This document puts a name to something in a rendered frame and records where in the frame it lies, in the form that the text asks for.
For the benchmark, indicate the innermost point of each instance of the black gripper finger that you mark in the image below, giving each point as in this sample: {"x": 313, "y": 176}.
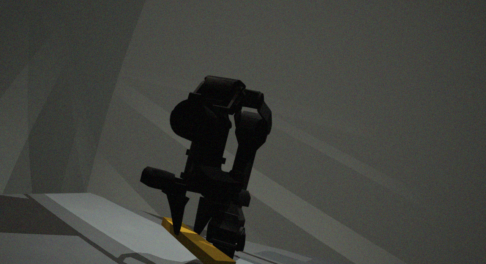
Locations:
{"x": 206, "y": 209}
{"x": 177, "y": 205}

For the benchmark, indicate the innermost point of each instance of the yellow bar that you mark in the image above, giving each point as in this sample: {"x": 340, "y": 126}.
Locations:
{"x": 197, "y": 245}

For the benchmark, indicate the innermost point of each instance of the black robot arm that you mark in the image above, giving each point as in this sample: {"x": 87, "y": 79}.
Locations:
{"x": 204, "y": 120}

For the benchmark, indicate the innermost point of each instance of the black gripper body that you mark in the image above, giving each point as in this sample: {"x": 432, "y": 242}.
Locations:
{"x": 163, "y": 180}

